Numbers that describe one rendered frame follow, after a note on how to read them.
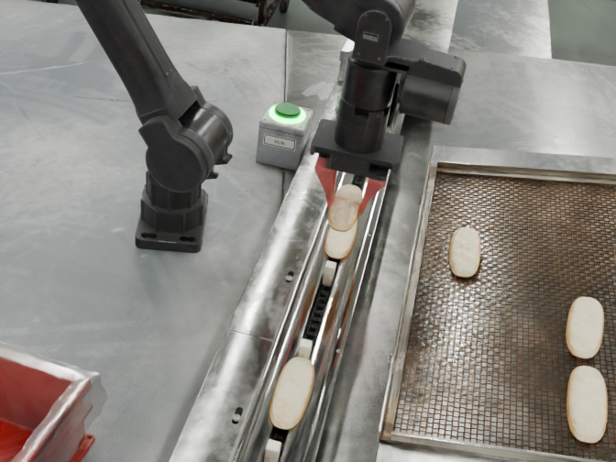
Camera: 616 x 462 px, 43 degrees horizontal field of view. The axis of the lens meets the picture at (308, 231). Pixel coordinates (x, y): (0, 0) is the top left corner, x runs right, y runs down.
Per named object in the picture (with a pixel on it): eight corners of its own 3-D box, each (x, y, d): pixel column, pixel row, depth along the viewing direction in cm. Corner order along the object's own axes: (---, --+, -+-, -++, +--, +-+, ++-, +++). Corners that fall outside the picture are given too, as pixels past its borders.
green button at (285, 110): (277, 108, 121) (278, 100, 120) (302, 115, 120) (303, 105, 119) (270, 121, 117) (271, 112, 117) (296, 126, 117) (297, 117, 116)
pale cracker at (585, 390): (567, 365, 81) (569, 357, 80) (606, 371, 80) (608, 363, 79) (564, 440, 73) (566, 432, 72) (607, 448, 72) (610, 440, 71)
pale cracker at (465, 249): (451, 228, 101) (452, 221, 100) (481, 230, 100) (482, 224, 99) (446, 277, 93) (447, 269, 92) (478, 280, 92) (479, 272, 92)
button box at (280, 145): (264, 156, 129) (270, 96, 122) (310, 167, 128) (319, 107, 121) (250, 182, 122) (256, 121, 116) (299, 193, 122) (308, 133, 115)
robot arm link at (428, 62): (379, -21, 84) (359, 6, 77) (484, 4, 82) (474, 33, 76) (360, 80, 91) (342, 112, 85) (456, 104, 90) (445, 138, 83)
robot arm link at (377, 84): (356, 34, 86) (343, 54, 82) (417, 49, 85) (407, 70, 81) (346, 89, 91) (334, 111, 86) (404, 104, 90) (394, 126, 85)
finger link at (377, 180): (374, 232, 94) (389, 167, 88) (316, 218, 94) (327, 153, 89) (382, 201, 99) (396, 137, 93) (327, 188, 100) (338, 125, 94)
